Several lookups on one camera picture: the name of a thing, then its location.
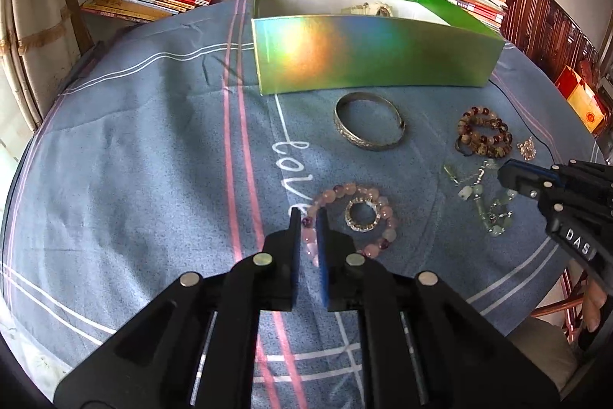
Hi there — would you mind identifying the silver chain with pendant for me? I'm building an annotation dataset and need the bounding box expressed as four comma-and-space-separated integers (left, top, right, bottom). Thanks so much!
443, 159, 500, 190

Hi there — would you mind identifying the small clear crystal bracelet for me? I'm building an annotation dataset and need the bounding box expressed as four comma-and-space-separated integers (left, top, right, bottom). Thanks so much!
345, 197, 380, 232

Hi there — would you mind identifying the white wrist watch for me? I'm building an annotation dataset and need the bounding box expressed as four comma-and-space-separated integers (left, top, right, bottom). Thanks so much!
341, 2, 398, 18

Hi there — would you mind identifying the wooden chair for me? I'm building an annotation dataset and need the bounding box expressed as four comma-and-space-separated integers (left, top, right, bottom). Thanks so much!
510, 270, 592, 395

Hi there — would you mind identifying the red and yellow box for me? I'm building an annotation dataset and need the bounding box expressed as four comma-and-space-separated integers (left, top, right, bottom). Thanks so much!
556, 65, 611, 134

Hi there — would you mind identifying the green jade bead bracelet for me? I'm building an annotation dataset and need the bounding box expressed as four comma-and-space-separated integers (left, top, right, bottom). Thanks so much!
457, 181, 517, 240

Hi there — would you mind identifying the black cable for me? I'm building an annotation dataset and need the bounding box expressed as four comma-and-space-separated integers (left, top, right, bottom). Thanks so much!
488, 76, 556, 161

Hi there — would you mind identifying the silver bangle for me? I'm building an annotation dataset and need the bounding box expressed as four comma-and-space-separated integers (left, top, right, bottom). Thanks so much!
334, 92, 408, 150

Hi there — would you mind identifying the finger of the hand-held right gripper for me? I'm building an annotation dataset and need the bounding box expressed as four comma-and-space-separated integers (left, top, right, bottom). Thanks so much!
497, 166, 613, 228
505, 158, 613, 194

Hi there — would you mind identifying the brown bead bracelet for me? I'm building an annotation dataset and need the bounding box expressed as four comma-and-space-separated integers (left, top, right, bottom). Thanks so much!
455, 105, 515, 161

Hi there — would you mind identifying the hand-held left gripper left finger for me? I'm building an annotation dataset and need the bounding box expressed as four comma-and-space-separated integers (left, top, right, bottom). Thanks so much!
54, 208, 302, 409

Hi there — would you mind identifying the blue striped blanket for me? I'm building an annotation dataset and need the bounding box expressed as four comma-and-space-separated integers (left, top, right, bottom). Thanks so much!
0, 0, 609, 409

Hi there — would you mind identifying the small metal chain charm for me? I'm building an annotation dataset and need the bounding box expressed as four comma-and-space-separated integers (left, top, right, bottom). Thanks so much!
516, 136, 539, 161

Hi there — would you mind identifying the pink bead bracelet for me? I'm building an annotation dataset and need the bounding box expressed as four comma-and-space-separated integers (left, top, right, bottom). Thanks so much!
299, 183, 399, 268

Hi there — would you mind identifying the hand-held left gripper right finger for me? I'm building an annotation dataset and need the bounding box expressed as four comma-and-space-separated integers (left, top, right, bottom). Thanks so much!
316, 207, 561, 409

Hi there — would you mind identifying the green holographic box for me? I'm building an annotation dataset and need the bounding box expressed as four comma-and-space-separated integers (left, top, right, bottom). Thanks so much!
251, 0, 506, 96

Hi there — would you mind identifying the person's right hand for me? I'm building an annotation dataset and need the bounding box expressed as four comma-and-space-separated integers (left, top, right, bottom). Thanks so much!
581, 279, 606, 334

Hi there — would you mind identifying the carved wooden furniture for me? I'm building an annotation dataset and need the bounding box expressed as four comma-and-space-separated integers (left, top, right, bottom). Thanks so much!
452, 0, 613, 72

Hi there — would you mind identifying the beige curtain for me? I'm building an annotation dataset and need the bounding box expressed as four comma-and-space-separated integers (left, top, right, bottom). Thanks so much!
0, 0, 94, 132

